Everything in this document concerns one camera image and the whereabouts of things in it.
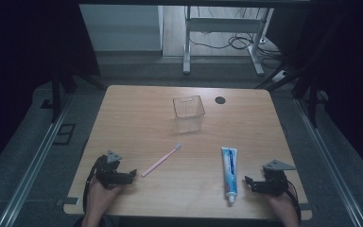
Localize black floor cables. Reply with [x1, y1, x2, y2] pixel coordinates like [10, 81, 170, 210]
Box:
[188, 7, 285, 69]

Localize white cabinet panel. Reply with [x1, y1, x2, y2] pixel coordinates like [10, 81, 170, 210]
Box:
[78, 4, 164, 52]

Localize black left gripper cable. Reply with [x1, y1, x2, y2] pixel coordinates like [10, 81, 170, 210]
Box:
[82, 155, 106, 213]

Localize dark curtain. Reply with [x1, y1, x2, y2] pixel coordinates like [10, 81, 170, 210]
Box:
[0, 0, 101, 178]
[266, 0, 363, 183]

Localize white blue toothpaste tube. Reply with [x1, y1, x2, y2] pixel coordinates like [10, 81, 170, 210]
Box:
[220, 147, 239, 205]

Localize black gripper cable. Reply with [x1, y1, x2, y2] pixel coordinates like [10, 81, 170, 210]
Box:
[285, 179, 303, 223]
[82, 155, 106, 213]

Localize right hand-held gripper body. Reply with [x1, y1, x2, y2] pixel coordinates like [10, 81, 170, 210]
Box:
[258, 159, 297, 198]

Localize clear plastic container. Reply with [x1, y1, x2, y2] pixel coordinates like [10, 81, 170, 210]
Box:
[172, 95, 206, 134]

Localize black stand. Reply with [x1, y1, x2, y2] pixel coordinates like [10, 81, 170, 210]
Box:
[41, 67, 107, 123]
[254, 62, 329, 129]

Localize pink toothbrush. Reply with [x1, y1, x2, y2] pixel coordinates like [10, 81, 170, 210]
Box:
[140, 143, 183, 179]

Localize person's left hand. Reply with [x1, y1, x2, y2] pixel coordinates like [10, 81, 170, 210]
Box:
[81, 180, 123, 225]

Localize person's right hand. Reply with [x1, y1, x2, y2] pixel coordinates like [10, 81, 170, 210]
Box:
[266, 188, 301, 227]

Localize white power strip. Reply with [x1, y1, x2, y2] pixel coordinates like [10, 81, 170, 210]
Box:
[272, 70, 289, 83]

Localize metal floor rail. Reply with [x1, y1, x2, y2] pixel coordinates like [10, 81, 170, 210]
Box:
[0, 94, 74, 227]
[294, 97, 363, 227]

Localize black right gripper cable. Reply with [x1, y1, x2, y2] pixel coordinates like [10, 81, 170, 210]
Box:
[285, 179, 303, 223]

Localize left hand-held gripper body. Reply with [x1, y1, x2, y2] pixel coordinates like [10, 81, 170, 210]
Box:
[91, 149, 125, 190]

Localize white desk frame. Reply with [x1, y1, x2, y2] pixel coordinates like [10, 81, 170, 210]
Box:
[182, 5, 275, 77]

